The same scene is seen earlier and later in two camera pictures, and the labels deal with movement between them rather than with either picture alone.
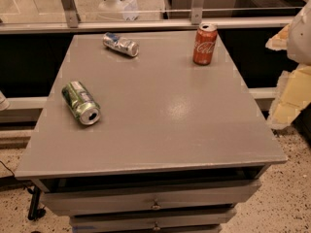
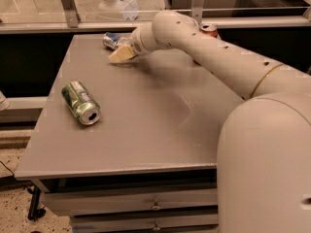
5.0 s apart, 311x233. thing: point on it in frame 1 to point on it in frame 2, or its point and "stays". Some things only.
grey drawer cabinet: (178, 147) stays
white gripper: (300, 38) to (137, 46)
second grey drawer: (196, 218) stays
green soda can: (81, 104) stays
